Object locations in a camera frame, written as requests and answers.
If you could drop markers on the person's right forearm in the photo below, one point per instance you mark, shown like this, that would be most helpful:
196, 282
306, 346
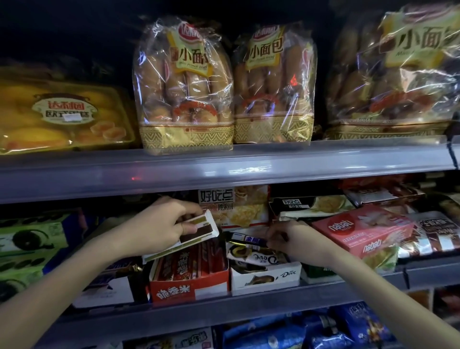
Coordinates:
395, 309

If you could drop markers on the white display box brown print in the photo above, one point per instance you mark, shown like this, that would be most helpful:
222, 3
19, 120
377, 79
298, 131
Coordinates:
287, 278

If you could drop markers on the red snack pack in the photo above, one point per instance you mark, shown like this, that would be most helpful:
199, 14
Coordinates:
370, 182

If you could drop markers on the white gold snack box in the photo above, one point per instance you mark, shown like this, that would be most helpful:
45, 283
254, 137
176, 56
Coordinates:
205, 226

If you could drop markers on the row of red wafer bars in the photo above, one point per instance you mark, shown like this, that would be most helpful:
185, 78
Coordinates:
183, 262

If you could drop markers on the grey metal shelf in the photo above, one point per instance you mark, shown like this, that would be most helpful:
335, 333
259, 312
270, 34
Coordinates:
251, 305

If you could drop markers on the white orange cracker box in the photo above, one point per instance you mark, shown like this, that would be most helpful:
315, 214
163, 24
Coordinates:
244, 212

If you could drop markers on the red cardboard display box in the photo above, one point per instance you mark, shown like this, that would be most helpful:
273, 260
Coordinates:
172, 293

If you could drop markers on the person's right hand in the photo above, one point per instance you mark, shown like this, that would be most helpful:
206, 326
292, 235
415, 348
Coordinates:
305, 244

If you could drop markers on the person's left hand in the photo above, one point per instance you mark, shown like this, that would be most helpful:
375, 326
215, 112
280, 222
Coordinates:
151, 230

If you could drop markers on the green Oreo box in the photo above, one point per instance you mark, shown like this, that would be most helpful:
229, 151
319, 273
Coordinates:
18, 273
28, 237

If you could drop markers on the grey metal shelf rail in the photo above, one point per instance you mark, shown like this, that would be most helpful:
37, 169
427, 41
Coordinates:
108, 176

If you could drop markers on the person's left forearm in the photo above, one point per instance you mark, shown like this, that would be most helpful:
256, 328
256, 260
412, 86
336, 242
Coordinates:
54, 287

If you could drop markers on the white display box blue print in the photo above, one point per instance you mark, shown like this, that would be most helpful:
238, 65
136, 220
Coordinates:
108, 291

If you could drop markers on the black cracker packet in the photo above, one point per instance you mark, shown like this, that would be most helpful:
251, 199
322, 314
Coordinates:
305, 206

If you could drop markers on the red Nabati wafer box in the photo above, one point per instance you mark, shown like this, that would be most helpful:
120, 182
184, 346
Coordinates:
366, 230

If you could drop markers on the white wide snack pack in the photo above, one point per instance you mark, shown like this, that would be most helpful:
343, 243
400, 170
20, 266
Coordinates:
187, 339

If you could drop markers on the blue snack bag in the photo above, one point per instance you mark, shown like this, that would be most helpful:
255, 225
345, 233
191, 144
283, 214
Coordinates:
327, 334
262, 338
363, 323

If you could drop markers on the yellow cake tray pack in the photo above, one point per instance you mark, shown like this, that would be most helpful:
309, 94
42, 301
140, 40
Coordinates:
36, 140

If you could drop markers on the mini bread bag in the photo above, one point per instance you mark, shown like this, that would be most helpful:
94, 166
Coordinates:
273, 129
187, 138
388, 90

